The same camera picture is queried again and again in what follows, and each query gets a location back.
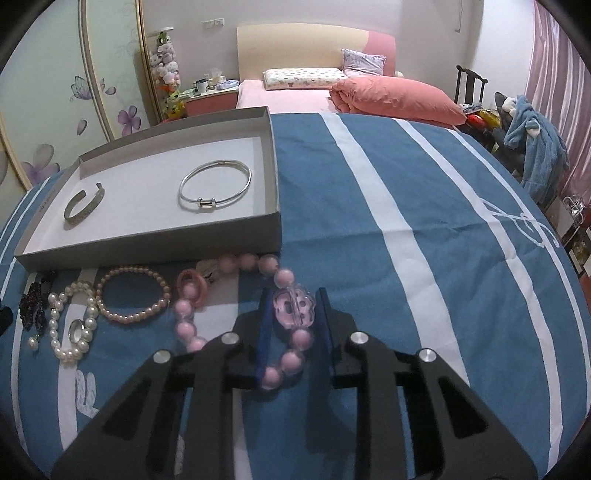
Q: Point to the dark wooden chair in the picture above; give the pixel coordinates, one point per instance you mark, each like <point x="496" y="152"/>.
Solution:
<point x="471" y="85"/>

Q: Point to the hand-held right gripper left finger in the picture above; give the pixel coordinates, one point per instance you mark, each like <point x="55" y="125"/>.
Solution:
<point x="265" y="337"/>

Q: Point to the purple floral pillow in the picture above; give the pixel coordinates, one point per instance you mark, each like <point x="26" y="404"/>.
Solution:
<point x="362" y="62"/>

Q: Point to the red yellow toy pile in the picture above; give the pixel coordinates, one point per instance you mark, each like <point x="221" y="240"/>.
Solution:
<point x="482" y="121"/>

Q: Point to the white patterned pillow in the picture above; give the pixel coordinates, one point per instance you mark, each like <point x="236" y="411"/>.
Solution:
<point x="300" y="78"/>

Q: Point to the thin silver bangle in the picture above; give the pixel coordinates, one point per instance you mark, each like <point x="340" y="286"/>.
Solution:
<point x="203" y="201"/>

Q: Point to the pink curtain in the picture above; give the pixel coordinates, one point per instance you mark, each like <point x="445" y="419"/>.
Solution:
<point x="563" y="92"/>

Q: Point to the cream pink bed headboard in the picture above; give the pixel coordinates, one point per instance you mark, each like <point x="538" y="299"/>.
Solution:
<point x="300" y="46"/>

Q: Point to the white wall socket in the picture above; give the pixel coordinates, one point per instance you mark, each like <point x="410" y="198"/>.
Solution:
<point x="213" y="21"/>

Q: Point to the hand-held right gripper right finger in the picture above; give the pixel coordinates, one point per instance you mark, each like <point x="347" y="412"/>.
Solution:
<point x="323" y="323"/>

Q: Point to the folded pink quilt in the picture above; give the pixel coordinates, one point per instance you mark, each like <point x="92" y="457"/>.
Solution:
<point x="397" y="99"/>

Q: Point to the pink nightstand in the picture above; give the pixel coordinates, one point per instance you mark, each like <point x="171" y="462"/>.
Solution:
<point x="210" y="104"/>

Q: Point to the blue fleece robe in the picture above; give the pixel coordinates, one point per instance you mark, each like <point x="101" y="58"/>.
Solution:
<point x="540" y="147"/>

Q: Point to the pink bed sheet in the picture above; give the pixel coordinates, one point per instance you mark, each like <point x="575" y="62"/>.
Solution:
<point x="277" y="97"/>

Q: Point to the white mug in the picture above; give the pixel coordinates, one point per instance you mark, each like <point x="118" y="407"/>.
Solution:
<point x="201" y="86"/>

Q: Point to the pearl earring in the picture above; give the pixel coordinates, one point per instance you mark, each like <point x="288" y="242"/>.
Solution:
<point x="33" y="341"/>

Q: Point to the blue white striped blanket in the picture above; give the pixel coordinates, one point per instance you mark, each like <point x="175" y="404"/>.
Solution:
<point x="346" y="184"/>

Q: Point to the floral sliding wardrobe doors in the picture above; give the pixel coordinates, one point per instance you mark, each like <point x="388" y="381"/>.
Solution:
<point x="55" y="92"/>

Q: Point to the yellow green plush toy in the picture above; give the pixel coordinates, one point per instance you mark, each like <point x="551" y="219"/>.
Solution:
<point x="174" y="106"/>

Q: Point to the grey cardboard tray box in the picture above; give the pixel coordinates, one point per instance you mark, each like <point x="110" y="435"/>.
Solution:
<point x="138" y="184"/>

